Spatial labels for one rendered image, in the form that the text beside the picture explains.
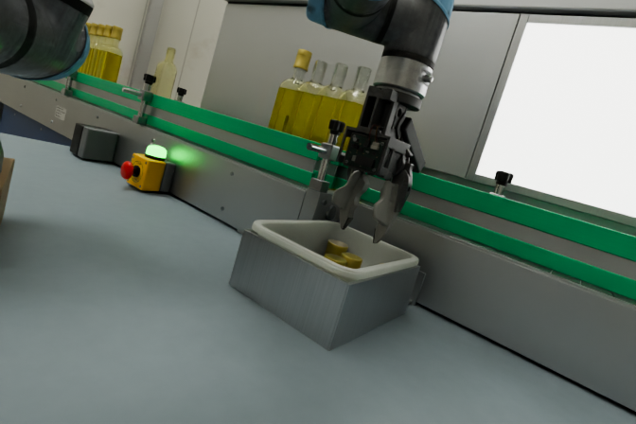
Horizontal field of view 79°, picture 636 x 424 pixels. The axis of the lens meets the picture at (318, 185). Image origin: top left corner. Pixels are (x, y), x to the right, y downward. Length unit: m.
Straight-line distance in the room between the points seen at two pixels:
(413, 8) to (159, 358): 0.49
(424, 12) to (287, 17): 0.74
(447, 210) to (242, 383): 0.45
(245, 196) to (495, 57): 0.57
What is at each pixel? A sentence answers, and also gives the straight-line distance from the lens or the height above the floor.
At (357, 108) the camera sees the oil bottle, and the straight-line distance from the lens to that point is 0.80.
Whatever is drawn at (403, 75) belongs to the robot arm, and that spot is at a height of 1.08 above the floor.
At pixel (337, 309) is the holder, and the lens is 0.44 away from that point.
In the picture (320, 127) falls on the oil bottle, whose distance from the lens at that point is 0.84.
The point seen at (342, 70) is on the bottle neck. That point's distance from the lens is 0.87.
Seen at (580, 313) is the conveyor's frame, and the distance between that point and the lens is 0.66.
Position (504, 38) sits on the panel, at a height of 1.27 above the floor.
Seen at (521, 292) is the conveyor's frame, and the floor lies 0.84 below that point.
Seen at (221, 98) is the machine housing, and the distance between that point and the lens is 1.35.
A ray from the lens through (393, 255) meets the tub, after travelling 0.63.
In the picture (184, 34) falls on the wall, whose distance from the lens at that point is 3.87.
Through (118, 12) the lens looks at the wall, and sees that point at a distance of 3.78.
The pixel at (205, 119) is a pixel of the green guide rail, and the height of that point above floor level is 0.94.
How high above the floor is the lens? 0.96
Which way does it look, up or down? 6 degrees down
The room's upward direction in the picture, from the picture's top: 17 degrees clockwise
